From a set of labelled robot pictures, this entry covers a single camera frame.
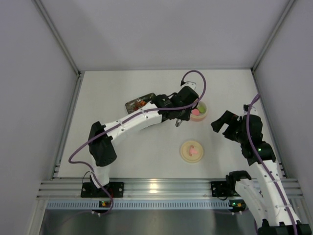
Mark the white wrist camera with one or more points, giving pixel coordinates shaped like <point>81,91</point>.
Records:
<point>190,84</point>
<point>249,111</point>

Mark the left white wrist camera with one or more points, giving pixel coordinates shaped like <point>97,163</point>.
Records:
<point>190,84</point>

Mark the right aluminium frame post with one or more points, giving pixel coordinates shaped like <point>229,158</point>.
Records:
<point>273,34</point>

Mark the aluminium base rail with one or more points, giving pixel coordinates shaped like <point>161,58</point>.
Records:
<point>146,189</point>

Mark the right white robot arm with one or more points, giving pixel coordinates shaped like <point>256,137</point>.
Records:
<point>273,214</point>

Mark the black floral square plate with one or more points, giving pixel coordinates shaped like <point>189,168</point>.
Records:
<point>131,105</point>

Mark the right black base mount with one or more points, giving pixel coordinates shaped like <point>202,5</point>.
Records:
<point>221,190</point>

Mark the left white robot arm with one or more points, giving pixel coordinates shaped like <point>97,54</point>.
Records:
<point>107,136</point>

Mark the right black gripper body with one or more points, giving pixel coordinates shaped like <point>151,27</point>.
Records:
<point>228,126</point>

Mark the green sandwich cookie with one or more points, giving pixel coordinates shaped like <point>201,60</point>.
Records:
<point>201,109</point>

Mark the left aluminium frame post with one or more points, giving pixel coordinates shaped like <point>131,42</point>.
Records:
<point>55,33</point>

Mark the aluminium frame post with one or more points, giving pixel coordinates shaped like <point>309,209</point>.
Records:
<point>273,34</point>
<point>55,33</point>

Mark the cream pink round bowl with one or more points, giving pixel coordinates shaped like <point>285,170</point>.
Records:
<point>200,117</point>

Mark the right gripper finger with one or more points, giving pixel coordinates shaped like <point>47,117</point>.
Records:
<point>219,130</point>
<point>226,118</point>

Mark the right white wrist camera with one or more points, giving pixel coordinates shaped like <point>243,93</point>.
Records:
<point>249,111</point>

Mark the slotted grey cable duct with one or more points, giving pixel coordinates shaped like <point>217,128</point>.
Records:
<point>206,204</point>

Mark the cream lid pink knob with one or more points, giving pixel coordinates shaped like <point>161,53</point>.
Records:
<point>191,151</point>

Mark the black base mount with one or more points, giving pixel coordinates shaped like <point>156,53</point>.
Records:
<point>221,190</point>
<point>114,189</point>

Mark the pink sandwich cookie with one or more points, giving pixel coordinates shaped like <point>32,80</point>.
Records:
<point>195,112</point>

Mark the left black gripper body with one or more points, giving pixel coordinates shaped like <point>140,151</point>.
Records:
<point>180,116</point>

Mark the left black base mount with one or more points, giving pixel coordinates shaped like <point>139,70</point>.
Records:
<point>114,189</point>

